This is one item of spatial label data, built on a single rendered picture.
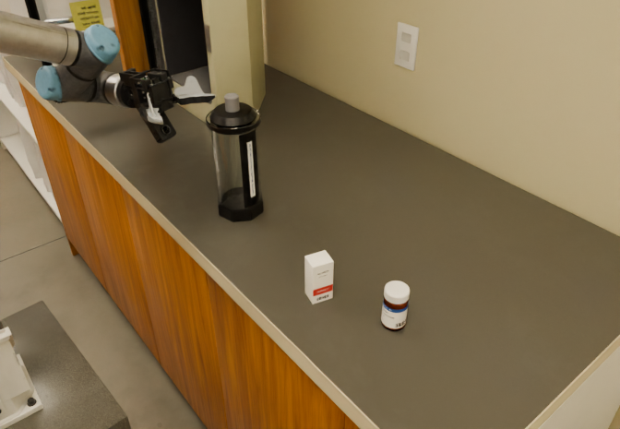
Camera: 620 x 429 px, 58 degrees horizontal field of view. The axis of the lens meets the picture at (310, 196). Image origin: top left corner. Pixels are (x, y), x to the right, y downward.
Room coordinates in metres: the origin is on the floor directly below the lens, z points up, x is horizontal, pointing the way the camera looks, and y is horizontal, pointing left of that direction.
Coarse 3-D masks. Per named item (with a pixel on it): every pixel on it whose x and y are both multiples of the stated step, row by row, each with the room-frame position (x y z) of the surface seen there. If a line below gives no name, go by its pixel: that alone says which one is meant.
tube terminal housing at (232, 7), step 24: (216, 0) 1.38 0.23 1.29; (240, 0) 1.42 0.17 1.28; (216, 24) 1.37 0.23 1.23; (240, 24) 1.42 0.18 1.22; (216, 48) 1.37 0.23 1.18; (240, 48) 1.41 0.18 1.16; (216, 72) 1.36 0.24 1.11; (240, 72) 1.41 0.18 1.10; (264, 72) 1.62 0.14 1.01; (216, 96) 1.36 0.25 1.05; (240, 96) 1.41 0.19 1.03; (264, 96) 1.60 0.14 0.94
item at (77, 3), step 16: (48, 0) 1.47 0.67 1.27; (64, 0) 1.49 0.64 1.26; (80, 0) 1.50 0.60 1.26; (96, 0) 1.52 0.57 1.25; (112, 0) 1.54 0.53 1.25; (128, 0) 1.57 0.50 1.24; (48, 16) 1.46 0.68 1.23; (64, 16) 1.48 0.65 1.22; (80, 16) 1.50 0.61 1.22; (96, 16) 1.52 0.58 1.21; (112, 16) 1.54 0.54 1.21; (128, 16) 1.56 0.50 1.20; (128, 32) 1.56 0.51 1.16; (128, 48) 1.55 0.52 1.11; (144, 48) 1.58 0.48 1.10; (112, 64) 1.53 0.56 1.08; (128, 64) 1.55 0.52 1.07; (144, 64) 1.57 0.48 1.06
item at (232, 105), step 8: (224, 96) 1.00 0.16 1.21; (232, 96) 1.00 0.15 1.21; (224, 104) 1.03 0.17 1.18; (232, 104) 0.99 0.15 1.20; (240, 104) 1.03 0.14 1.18; (216, 112) 0.99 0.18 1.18; (224, 112) 0.99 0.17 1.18; (232, 112) 0.99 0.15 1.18; (240, 112) 0.99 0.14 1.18; (248, 112) 0.99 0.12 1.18; (216, 120) 0.97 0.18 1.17; (224, 120) 0.97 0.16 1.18; (232, 120) 0.97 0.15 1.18; (240, 120) 0.97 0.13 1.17; (248, 120) 0.98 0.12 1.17
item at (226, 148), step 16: (256, 112) 1.02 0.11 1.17; (224, 128) 0.95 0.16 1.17; (240, 128) 0.96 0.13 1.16; (256, 128) 1.00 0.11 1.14; (224, 144) 0.96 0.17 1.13; (256, 144) 1.00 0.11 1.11; (224, 160) 0.96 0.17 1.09; (240, 160) 0.96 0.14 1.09; (224, 176) 0.97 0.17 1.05; (240, 176) 0.96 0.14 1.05; (224, 192) 0.97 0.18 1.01; (240, 192) 0.96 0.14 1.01; (240, 208) 0.96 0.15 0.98
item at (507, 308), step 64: (128, 128) 1.39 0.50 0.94; (192, 128) 1.39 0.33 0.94; (320, 128) 1.39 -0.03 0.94; (384, 128) 1.39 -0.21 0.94; (128, 192) 1.13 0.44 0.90; (192, 192) 1.07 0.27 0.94; (320, 192) 1.07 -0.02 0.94; (384, 192) 1.07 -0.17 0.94; (448, 192) 1.07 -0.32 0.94; (512, 192) 1.07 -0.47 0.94; (192, 256) 0.89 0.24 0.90; (256, 256) 0.84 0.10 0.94; (384, 256) 0.84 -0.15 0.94; (448, 256) 0.84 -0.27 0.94; (512, 256) 0.84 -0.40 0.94; (576, 256) 0.84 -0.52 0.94; (256, 320) 0.70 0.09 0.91; (320, 320) 0.68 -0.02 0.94; (448, 320) 0.68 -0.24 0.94; (512, 320) 0.68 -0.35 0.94; (576, 320) 0.68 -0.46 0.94; (320, 384) 0.57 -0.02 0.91; (384, 384) 0.55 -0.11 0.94; (448, 384) 0.55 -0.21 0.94; (512, 384) 0.55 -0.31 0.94; (576, 384) 0.56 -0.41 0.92
